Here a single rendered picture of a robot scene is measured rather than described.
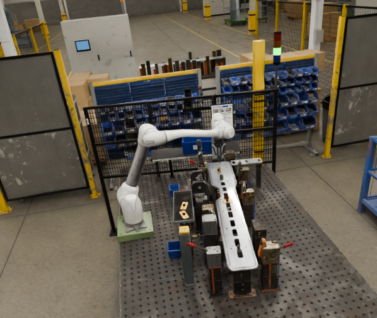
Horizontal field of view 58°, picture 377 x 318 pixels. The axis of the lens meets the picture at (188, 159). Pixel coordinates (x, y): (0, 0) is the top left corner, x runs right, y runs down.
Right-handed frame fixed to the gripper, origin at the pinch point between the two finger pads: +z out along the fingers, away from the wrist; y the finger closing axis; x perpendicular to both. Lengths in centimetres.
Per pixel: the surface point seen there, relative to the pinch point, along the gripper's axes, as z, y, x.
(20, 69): -70, -209, 133
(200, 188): 0.8, -19.8, -45.7
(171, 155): 11, -44, 36
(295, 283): 43, 36, -106
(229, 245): 13, -5, -97
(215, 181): 13.5, -5.5, -16.0
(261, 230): 11, 17, -88
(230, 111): -23, 18, 54
